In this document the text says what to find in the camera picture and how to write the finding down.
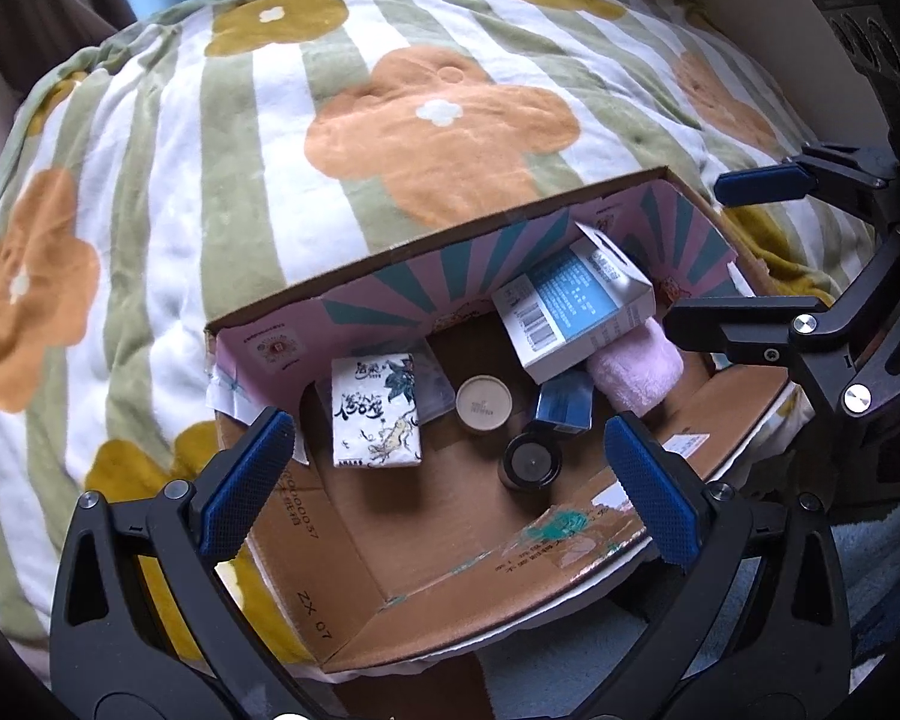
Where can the black round jar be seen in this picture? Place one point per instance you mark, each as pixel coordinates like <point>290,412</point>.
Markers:
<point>530,459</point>

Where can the striped floral blanket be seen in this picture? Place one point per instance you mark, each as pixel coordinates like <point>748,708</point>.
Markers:
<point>157,202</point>

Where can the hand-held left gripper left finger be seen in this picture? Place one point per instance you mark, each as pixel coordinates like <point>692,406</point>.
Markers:
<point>244,487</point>

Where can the blue and white box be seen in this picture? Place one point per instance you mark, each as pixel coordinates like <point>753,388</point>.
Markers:
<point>562,307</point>

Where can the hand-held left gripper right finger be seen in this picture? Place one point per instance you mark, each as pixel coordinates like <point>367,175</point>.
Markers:
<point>652,491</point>

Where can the blue fluffy rug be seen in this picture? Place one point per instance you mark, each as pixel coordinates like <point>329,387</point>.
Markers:
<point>870,615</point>

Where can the pink fluffy headband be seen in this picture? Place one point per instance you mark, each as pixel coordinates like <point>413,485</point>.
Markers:
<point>637,371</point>

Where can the clear plastic packet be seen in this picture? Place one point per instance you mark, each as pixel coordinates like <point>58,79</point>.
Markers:
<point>436,390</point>

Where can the small dark blue box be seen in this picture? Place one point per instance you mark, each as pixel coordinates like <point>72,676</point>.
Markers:
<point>564,401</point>

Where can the round beige compact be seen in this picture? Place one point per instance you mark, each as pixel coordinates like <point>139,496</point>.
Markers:
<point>484,403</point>

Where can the cardboard box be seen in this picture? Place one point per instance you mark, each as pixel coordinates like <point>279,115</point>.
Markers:
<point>450,517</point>

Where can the patterned tissue pack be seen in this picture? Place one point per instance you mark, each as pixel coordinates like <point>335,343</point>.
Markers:
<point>375,412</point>

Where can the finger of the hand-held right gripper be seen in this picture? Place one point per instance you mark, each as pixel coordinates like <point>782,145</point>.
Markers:
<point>765,184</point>
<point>735,330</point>

